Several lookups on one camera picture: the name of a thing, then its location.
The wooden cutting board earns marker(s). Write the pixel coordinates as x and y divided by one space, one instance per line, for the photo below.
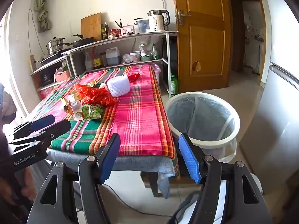
91 26

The wooden doorway frame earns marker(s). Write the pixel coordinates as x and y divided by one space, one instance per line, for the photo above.
262 39

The pink basket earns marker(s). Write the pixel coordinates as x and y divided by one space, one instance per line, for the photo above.
62 76

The red carton box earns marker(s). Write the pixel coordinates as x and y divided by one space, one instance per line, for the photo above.
48 92

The grey cloth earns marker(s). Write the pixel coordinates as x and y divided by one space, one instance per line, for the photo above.
144 163

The red jar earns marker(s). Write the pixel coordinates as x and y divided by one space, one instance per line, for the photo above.
113 33
119 32

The clear plastic bottle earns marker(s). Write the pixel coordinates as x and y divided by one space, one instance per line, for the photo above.
88 63

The crumpled clear plastic bag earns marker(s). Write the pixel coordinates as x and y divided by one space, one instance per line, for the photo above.
126 59

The silver refrigerator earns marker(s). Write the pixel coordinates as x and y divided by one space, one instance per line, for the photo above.
275 121

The white shelf rack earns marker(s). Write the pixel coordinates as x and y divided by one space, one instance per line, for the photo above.
130 36

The dark chopsticks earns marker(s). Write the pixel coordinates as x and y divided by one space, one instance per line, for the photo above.
120 22

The dark soy sauce bottle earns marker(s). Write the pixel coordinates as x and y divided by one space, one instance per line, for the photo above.
106 31

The wooden door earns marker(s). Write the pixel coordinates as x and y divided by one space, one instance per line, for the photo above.
205 51

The red plastic bag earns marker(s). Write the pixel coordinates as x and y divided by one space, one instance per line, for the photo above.
98 95

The green bottle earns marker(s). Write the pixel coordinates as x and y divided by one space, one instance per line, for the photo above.
174 85

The green snack packet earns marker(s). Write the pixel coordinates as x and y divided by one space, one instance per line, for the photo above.
93 112

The white foam fruit net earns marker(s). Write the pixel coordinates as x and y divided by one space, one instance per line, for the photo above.
118 85

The wooden table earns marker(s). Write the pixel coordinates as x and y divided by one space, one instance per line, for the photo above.
149 182

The yellow label sauce bottle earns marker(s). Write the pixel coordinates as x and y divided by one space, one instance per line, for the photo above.
96 60

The steel steamer pot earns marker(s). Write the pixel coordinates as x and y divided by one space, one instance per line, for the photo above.
55 46

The person's left hand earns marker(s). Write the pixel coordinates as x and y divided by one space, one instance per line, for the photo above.
29 184

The yellow door ornament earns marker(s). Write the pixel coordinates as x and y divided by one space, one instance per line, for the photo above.
197 67

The black gas burner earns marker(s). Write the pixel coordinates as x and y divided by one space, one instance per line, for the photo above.
46 78

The plaid tablecloth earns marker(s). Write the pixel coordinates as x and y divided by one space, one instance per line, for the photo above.
140 112

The green bowl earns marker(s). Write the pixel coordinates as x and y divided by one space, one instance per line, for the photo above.
146 58

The clear water filter pitcher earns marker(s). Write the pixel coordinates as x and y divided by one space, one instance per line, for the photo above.
142 26

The white electric kettle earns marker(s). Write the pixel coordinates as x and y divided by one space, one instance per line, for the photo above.
156 21

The pink utensil holder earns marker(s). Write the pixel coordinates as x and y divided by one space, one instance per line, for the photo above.
127 30

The pink lidded storage box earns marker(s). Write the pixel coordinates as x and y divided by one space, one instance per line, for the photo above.
156 71

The green pouch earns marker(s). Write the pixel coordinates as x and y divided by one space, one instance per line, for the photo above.
155 52

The white oil jug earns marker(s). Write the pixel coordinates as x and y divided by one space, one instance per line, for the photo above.
112 57

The black frying pan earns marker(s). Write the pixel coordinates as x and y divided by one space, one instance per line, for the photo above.
81 41

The white plastic bag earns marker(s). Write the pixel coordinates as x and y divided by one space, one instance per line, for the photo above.
145 49

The small clear cup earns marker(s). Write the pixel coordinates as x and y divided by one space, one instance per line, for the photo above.
75 107

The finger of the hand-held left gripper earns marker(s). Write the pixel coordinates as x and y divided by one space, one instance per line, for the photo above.
58 128
43 120

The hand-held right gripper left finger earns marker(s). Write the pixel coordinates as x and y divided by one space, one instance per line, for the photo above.
109 161

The wall power strip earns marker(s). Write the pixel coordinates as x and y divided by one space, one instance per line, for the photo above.
32 63

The black induction cooker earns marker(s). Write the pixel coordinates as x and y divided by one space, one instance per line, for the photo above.
53 57

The green knotted curtain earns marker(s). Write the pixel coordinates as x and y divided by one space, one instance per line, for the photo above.
42 11

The yellow oil bottle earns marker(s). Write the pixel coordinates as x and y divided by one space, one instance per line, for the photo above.
102 32

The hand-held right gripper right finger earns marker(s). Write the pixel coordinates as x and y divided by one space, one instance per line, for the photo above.
189 161

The red wrapper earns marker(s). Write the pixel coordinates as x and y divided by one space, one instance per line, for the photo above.
133 77

